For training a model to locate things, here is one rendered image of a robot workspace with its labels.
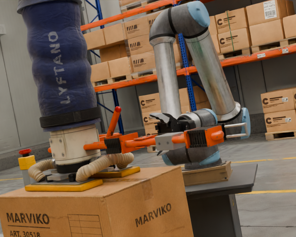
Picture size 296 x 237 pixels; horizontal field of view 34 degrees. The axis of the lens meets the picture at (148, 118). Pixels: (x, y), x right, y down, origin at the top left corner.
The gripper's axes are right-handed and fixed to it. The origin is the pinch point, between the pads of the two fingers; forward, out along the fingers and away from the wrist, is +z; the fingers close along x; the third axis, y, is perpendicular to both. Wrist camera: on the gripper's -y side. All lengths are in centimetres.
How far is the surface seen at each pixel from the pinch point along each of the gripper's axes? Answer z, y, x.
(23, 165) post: -23, 124, -12
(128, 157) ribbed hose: 6.8, 8.2, -6.1
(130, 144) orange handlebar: 16.8, -4.2, 0.0
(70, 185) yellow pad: 27.2, 17.6, -10.8
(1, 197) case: 35, 51, -13
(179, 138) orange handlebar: 16.8, -24.9, 0.4
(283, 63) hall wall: -793, 346, 19
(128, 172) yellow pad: 5.4, 10.9, -11.9
